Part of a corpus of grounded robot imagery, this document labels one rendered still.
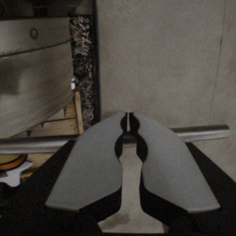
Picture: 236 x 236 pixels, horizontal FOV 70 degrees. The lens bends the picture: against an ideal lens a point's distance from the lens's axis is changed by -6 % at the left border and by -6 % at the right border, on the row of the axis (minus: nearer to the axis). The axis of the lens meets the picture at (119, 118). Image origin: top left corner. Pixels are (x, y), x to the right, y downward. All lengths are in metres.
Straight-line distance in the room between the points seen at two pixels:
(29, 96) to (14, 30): 0.07
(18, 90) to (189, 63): 1.74
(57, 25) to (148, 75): 1.44
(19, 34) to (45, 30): 0.04
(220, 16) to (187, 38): 0.41
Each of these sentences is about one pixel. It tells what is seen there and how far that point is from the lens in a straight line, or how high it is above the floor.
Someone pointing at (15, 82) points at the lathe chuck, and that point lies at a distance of 0.21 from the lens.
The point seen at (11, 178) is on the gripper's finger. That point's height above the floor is 1.10.
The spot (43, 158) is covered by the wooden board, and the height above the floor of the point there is 0.88.
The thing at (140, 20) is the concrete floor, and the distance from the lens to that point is 1.55.
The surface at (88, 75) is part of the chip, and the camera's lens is 0.88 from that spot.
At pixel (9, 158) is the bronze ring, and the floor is 1.12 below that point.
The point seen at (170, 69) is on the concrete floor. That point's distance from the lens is 1.76.
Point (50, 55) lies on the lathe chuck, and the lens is 0.24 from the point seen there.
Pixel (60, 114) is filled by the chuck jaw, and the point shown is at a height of 1.12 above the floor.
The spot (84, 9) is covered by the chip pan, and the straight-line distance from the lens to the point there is 0.88.
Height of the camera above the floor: 1.41
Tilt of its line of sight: 55 degrees down
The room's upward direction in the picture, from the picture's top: 147 degrees clockwise
